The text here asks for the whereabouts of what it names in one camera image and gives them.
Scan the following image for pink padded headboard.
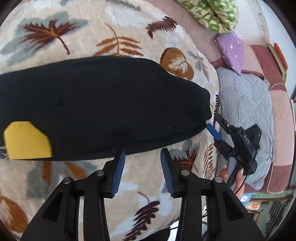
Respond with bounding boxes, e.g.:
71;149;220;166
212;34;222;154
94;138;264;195
240;44;296;193

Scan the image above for cluttered wooden side table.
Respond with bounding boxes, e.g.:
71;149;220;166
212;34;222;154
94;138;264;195
239;189;293;239

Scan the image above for grey quilted blanket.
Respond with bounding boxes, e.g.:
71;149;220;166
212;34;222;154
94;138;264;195
216;67;275;191

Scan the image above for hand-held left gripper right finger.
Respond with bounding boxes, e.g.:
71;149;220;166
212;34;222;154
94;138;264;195
160;148;264;241

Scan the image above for stack of books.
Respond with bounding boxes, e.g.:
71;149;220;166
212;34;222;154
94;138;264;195
267;42;288;77

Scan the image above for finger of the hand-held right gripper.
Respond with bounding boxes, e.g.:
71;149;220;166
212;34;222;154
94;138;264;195
206;123;232;154
214;113;232;132

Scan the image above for black cable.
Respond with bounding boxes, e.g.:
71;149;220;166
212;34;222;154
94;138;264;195
234;151;257;195

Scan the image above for black pants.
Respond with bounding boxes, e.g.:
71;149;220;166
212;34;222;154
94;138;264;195
0;56;212;161

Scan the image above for pink bed sheet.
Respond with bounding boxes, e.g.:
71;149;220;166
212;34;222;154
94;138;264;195
148;0;264;79

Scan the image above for leaf print blanket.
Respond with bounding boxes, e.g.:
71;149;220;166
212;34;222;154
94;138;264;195
0;0;221;241

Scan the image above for person's right hand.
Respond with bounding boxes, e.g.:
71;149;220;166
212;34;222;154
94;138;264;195
220;163;245;197

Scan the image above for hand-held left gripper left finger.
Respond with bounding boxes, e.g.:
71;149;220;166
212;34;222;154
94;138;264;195
21;148;126;241

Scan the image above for green patterned quilt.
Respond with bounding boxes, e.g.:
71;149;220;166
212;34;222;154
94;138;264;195
177;0;239;35

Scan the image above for purple pillow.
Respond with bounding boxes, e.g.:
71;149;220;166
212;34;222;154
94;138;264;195
214;30;245;75

